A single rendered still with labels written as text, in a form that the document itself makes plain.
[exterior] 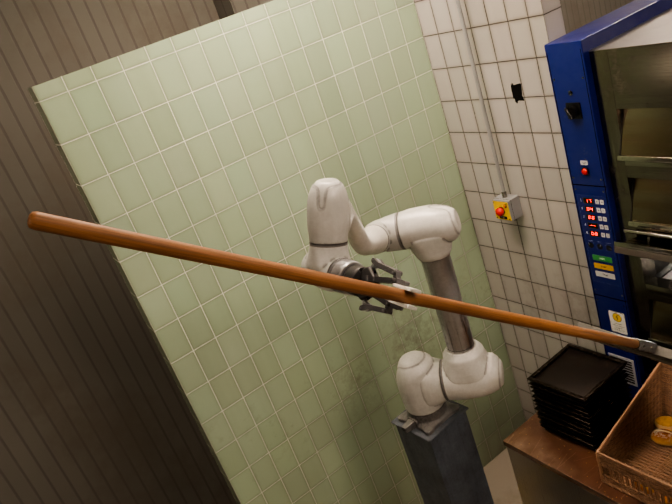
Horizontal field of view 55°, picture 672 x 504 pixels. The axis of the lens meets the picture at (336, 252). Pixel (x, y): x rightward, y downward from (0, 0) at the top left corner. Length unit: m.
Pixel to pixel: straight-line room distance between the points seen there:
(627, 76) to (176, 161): 1.60
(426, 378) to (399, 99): 1.24
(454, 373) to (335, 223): 0.95
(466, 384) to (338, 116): 1.20
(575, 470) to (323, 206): 1.69
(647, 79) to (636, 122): 0.17
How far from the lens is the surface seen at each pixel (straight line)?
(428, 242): 2.16
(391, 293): 1.42
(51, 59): 3.22
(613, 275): 2.83
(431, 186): 3.10
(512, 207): 2.97
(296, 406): 2.93
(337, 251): 1.67
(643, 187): 2.61
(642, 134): 2.50
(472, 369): 2.39
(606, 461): 2.74
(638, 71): 2.43
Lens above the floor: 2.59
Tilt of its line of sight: 22 degrees down
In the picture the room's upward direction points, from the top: 20 degrees counter-clockwise
